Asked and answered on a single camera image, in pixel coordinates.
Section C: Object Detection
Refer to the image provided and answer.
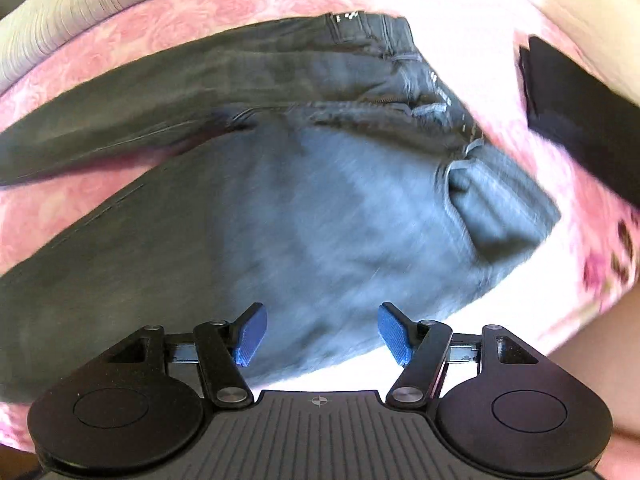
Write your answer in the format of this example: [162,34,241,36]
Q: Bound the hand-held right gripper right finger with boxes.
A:
[377,302,540,408]

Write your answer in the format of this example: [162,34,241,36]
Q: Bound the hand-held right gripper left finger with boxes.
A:
[106,302,268,408]

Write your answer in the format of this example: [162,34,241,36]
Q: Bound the grey denim jeans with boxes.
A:
[0,13,563,404]

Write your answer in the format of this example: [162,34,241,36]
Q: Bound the black folded cloth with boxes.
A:
[518,35,640,200]

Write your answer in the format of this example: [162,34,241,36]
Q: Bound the pink floral bed sheet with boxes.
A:
[0,0,640,461]

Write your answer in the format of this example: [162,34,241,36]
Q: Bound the white striped pillow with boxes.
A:
[0,0,221,92]

